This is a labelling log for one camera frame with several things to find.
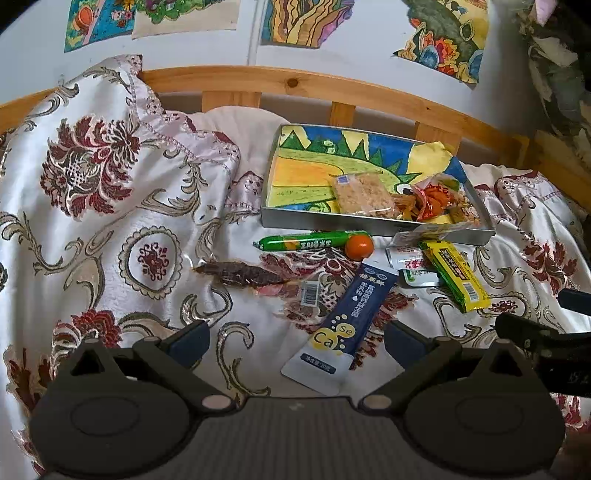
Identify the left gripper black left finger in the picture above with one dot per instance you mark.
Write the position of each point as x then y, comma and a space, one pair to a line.
170, 363

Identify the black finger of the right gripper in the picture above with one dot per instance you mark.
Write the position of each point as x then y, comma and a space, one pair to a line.
576, 301
524, 333

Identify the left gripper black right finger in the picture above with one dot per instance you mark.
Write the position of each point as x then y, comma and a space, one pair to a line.
424, 360

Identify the yellow biscuit bar pack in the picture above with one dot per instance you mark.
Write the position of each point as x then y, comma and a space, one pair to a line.
466, 289

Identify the blue milk powder sachet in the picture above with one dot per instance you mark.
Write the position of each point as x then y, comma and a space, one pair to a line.
323, 362

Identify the white green pickle packet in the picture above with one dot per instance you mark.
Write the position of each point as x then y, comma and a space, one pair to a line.
410, 262

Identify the small orange mandarin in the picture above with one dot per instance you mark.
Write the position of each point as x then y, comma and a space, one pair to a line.
359, 247

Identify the dark dried meat snack pack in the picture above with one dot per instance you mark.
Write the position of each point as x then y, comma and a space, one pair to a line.
285, 284

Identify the golden candy wrapper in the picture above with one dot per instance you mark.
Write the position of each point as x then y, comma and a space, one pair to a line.
408, 206

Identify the green sausage stick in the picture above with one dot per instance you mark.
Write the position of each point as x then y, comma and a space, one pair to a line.
307, 241

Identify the orange red snack packet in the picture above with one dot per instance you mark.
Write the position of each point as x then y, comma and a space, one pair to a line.
434, 200

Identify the rice cracker snack pack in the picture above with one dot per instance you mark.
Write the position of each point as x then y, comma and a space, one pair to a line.
364, 194

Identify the mixed nuts snack bag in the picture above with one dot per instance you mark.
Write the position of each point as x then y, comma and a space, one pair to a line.
461, 209

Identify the grey metal tray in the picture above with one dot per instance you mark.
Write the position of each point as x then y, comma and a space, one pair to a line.
316, 220

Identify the floral hanging clothes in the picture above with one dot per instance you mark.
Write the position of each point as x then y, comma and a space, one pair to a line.
557, 34

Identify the dinosaur drawing tray liner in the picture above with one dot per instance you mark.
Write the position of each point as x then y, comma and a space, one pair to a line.
306, 158

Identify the cream pillow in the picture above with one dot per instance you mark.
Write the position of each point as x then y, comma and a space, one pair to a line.
253, 131

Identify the wooden bed headboard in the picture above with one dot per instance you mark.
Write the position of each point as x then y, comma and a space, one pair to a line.
323, 90

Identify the bird and flowers drawing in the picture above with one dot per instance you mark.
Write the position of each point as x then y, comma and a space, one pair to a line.
450, 37

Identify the green chibi character poster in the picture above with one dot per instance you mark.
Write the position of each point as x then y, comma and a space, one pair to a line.
160, 17

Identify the cartoon girl poster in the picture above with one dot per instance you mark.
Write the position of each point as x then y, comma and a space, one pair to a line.
90, 21

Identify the colourful wavy drawing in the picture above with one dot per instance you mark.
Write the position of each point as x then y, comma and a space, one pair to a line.
303, 23

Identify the white wall pipe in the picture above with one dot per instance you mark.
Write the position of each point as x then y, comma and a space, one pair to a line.
254, 36

